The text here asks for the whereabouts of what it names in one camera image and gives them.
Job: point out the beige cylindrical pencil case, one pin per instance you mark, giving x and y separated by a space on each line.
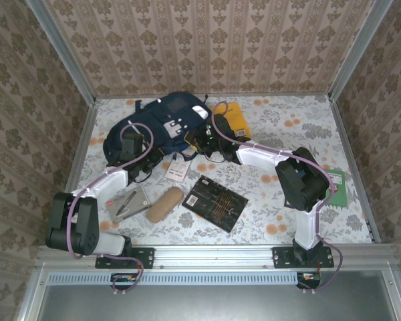
163 204

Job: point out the aluminium frame post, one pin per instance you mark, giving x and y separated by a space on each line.
361 50
60 50

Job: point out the grey metal panel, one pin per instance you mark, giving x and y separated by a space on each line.
214 304

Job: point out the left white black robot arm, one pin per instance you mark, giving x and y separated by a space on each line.
115 182

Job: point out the white paper hang tag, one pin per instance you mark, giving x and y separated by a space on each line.
177 170

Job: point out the aluminium wall rail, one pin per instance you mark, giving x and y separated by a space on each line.
287 95

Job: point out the navy blue backpack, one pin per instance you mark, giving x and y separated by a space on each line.
167 113

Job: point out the black book gold print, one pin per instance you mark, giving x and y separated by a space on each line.
217 204

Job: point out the aluminium side rail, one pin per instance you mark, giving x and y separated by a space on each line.
354 167
77 167

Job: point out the grey stationery pack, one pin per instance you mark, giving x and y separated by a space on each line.
133 204

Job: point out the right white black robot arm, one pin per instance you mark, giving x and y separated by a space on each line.
257 157

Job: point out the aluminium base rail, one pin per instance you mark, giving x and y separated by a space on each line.
214 257

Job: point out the green notebook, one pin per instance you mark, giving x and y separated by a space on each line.
339 190

